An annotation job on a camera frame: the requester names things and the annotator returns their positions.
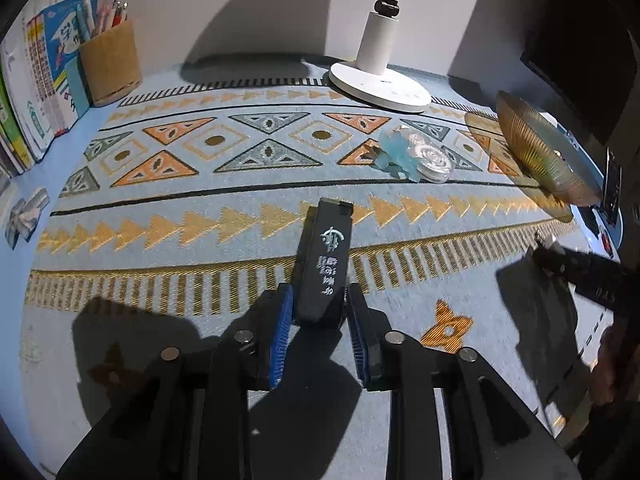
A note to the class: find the person's right hand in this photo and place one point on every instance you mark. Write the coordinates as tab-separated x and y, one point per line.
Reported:
615	365

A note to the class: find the small red-blue card box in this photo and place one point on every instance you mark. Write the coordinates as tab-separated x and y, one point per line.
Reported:
607	244

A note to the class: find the amber ribbed glass bowl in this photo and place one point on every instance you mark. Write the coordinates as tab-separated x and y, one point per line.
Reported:
540	145

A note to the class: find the blue patterned mat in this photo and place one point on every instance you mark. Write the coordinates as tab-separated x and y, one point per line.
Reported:
200	185

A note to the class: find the row of books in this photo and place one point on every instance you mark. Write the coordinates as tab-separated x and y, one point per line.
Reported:
40	85

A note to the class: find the silver coin in clear case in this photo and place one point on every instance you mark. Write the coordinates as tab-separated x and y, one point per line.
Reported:
435	160

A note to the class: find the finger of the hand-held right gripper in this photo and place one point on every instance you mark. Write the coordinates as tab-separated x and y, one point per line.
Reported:
555	262

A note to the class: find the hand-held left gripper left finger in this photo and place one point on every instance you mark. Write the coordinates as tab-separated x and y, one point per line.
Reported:
280	335

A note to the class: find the brown pencil holder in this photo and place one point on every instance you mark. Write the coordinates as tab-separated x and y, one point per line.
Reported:
110	70

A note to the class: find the bunch of pens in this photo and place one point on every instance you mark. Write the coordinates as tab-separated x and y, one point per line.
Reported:
102	15

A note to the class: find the white desk lamp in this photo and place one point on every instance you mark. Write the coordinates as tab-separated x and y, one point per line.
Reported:
380	87

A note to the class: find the black box with white print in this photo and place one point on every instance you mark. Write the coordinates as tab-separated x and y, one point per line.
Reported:
325	260

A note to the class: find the tall black box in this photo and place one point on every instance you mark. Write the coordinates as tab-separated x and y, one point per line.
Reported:
613	182

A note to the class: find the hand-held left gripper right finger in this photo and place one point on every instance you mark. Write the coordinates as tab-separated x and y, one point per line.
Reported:
357	335

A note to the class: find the translucent blue-green toy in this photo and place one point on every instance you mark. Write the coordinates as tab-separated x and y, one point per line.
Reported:
399	155

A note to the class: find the black monitor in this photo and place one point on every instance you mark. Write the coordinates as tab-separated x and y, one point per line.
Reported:
590	70

